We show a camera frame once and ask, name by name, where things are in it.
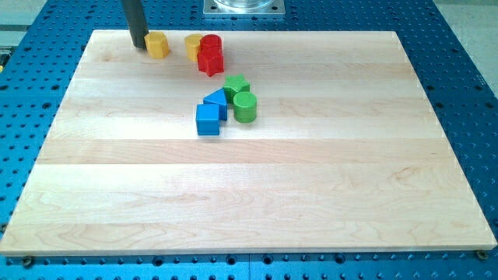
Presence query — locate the yellow cylinder block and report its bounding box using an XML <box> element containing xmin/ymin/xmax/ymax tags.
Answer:
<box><xmin>184</xmin><ymin>33</ymin><xmax>203</xmax><ymax>61</ymax></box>

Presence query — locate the blue cube block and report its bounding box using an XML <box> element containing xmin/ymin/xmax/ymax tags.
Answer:
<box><xmin>195</xmin><ymin>104</ymin><xmax>220</xmax><ymax>135</ymax></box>

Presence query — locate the red cylinder block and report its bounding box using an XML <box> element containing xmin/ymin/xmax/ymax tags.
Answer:
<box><xmin>200</xmin><ymin>34</ymin><xmax>223</xmax><ymax>54</ymax></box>

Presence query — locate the red star block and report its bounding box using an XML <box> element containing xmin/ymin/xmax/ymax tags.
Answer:
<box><xmin>197</xmin><ymin>50</ymin><xmax>224</xmax><ymax>76</ymax></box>

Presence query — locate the yellow hexagon block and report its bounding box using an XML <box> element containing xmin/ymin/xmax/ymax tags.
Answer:
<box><xmin>145</xmin><ymin>31</ymin><xmax>170</xmax><ymax>59</ymax></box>

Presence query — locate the green cylinder block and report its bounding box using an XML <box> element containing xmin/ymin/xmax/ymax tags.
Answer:
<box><xmin>233</xmin><ymin>92</ymin><xmax>258</xmax><ymax>123</ymax></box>

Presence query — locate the light wooden board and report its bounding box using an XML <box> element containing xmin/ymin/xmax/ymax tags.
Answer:
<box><xmin>1</xmin><ymin>30</ymin><xmax>496</xmax><ymax>256</ymax></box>

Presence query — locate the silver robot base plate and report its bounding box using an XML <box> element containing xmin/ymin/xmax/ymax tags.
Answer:
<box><xmin>203</xmin><ymin>0</ymin><xmax>286</xmax><ymax>17</ymax></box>

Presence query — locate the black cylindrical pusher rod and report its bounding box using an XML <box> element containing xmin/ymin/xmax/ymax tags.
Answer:
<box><xmin>121</xmin><ymin>0</ymin><xmax>149</xmax><ymax>50</ymax></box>

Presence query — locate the blue triangle block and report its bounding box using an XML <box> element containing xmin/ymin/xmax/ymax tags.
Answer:
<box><xmin>203</xmin><ymin>88</ymin><xmax>228</xmax><ymax>121</ymax></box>

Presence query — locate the green star block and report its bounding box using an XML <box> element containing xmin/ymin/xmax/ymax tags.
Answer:
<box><xmin>223</xmin><ymin>74</ymin><xmax>251</xmax><ymax>103</ymax></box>

